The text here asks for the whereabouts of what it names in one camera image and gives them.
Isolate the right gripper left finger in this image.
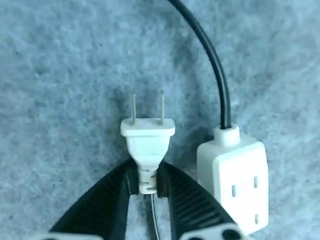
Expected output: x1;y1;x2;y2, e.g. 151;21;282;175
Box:
41;158;139;240

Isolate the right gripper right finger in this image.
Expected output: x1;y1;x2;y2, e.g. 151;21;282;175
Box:
157;161;249;240

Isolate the black plug cord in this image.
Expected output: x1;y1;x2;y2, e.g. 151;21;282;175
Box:
142;192;160;240

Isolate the white two-prong plug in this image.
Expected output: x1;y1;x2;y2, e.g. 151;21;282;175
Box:
120;92;176;195

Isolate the white outlet socket block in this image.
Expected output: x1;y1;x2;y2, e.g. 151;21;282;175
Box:
196;124;270;236

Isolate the black cable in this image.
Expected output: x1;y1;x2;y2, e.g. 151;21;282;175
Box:
168;0;231;131

